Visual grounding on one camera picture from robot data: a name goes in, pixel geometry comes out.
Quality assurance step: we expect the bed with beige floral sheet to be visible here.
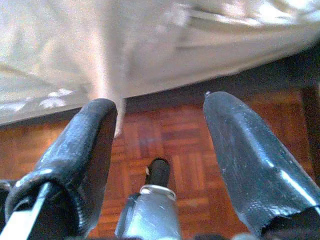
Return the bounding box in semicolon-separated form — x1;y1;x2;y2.
0;0;320;138

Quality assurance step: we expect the silver right robot leg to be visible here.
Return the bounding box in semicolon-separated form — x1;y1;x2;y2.
114;157;182;240

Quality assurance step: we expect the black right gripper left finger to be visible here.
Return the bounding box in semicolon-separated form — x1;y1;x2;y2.
4;98;118;240

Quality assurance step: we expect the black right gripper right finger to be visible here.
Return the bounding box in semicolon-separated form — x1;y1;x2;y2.
202;91;320;238

